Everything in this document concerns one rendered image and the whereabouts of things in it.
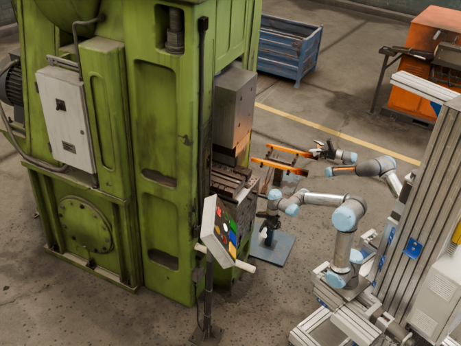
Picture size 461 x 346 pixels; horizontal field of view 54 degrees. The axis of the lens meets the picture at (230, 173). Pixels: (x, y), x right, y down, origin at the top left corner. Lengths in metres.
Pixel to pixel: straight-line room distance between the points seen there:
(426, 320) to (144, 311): 1.99
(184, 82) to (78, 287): 2.06
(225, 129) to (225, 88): 0.27
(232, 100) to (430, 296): 1.51
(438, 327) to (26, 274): 3.02
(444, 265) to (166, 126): 1.69
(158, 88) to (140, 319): 1.79
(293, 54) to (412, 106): 1.77
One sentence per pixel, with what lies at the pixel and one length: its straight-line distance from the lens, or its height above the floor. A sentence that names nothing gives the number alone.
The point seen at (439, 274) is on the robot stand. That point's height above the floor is 1.21.
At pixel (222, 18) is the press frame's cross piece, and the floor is 2.12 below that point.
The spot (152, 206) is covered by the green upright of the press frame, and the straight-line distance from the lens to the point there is 3.20.
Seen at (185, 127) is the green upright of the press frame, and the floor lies 1.60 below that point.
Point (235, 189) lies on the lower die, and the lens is 3.12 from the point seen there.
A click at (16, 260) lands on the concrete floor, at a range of 4.24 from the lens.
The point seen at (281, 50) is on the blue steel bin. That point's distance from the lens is 6.79.
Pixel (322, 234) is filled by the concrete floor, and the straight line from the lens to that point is 4.35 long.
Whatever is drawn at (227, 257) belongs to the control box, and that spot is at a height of 1.02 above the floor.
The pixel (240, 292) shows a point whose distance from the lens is 3.76.
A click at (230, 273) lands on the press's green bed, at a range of 3.60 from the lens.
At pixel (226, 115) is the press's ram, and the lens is 2.73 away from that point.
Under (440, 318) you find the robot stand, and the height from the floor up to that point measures 0.96.
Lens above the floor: 2.94
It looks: 37 degrees down
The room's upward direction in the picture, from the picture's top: 4 degrees clockwise
